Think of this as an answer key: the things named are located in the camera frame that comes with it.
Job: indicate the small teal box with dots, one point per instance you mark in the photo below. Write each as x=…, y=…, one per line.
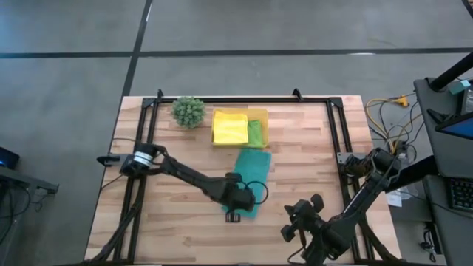
x=459, y=87

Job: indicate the black backlit keyboard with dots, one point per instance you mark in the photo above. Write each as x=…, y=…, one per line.
x=462, y=194

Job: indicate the black slanted post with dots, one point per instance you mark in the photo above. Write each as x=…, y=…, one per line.
x=454, y=70

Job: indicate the black desk crossbar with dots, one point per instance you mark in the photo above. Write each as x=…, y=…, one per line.
x=417, y=170

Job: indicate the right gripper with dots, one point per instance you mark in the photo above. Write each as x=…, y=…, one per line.
x=306, y=219

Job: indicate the green microfiber towel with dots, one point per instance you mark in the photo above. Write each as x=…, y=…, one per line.
x=255, y=133

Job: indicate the yellow microfiber towel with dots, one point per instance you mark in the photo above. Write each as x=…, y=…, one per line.
x=231, y=127

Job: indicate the dark grey desk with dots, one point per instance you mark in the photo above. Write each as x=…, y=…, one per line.
x=454, y=236

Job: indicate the black device with blue light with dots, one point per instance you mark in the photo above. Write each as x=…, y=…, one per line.
x=7, y=157

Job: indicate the black floor tape line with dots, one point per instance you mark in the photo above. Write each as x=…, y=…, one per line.
x=138, y=44
x=258, y=52

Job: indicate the grey metal mounting plate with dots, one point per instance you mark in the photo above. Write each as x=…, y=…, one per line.
x=343, y=157

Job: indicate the black corner object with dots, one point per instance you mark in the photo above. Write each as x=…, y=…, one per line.
x=469, y=5

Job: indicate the grey desk with legs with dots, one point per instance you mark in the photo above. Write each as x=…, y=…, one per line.
x=15, y=207

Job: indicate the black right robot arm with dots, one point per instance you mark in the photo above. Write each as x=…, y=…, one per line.
x=362, y=199

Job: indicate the grey side desk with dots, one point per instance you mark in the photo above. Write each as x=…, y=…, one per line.
x=443, y=155

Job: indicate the black aluminium table frame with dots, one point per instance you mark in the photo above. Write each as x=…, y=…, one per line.
x=332, y=129

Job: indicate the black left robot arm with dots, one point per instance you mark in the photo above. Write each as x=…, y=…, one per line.
x=184, y=173

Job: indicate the laptop with blue screen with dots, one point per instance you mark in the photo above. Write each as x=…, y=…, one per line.
x=462, y=129

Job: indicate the white paper sheet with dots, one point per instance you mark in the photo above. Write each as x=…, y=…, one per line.
x=394, y=199

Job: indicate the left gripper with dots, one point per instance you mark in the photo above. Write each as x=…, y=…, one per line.
x=238, y=197

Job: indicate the teal microfiber towel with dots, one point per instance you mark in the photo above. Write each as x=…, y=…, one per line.
x=255, y=166

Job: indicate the yellow translucent plastic bin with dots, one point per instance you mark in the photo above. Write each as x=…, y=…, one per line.
x=264, y=114

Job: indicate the artificial green plant in pot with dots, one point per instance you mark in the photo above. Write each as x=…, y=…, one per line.
x=188, y=112

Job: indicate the orange plug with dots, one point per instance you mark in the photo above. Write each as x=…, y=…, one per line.
x=403, y=100

